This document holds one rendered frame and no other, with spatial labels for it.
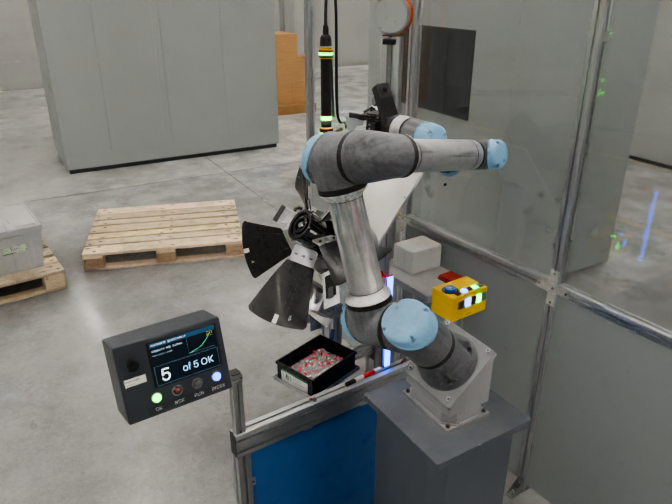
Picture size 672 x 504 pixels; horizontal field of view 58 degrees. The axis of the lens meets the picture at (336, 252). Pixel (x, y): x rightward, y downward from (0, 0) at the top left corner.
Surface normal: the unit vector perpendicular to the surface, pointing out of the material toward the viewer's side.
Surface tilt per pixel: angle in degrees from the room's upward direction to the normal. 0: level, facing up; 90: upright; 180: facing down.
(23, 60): 90
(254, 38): 90
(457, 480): 90
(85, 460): 0
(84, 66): 90
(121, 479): 0
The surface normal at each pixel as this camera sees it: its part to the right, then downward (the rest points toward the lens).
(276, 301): -0.14, -0.27
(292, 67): 0.49, 0.36
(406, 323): -0.47, -0.53
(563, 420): -0.83, 0.23
